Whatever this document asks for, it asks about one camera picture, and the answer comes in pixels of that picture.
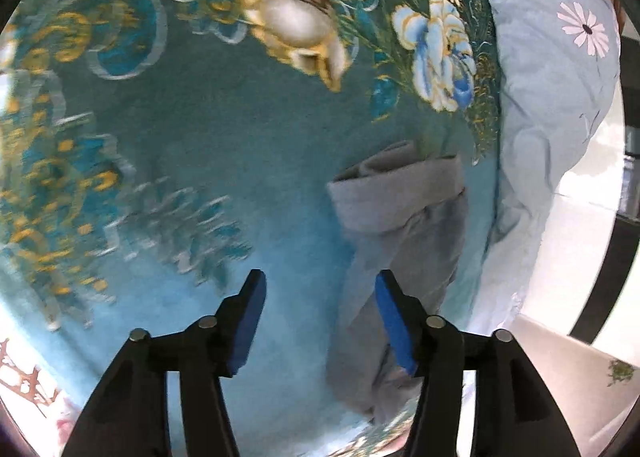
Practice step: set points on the teal floral blanket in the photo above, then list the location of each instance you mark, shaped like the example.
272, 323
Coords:
210, 147

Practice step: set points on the grey pants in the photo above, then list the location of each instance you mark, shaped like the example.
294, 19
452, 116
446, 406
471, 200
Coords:
400, 217

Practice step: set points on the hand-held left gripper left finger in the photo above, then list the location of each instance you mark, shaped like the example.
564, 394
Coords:
248, 322

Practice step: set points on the white box with plant print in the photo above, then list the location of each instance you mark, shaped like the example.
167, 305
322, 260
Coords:
570, 377

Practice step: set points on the light blue daisy pillow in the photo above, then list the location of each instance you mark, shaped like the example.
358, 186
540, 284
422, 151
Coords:
545, 87

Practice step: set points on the white floral sheet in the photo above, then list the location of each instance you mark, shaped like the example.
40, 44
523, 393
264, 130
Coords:
30, 387

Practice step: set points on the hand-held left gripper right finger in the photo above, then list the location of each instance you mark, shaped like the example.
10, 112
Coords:
395, 324

